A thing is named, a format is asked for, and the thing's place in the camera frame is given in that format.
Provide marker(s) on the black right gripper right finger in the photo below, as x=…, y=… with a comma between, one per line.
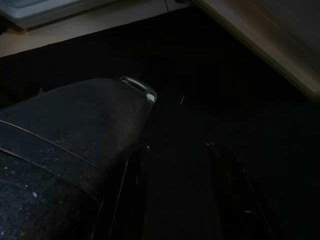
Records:
x=237, y=200

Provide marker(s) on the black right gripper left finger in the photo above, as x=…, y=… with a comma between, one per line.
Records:
x=125, y=200

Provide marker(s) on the silver fridge door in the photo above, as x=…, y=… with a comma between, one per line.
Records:
x=275, y=37

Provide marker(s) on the dark robot leg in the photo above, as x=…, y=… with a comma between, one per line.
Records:
x=62, y=137

